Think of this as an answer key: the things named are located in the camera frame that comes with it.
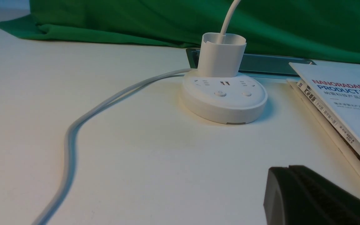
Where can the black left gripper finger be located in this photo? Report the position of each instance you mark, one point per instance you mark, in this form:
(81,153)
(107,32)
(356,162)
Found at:
(297,195)

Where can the white desk lamp base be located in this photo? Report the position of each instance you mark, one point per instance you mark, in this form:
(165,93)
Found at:
(216,90)

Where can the book with printed spine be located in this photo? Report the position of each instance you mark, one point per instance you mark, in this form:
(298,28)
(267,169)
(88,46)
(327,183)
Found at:
(349,139)

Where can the white product brochure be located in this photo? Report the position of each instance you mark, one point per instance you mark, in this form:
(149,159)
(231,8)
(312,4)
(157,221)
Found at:
(338,88)

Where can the green cloth backdrop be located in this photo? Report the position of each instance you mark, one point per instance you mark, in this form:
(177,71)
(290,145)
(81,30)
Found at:
(315,29)

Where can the metal desk cable tray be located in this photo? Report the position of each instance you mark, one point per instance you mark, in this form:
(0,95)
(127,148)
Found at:
(271,65)

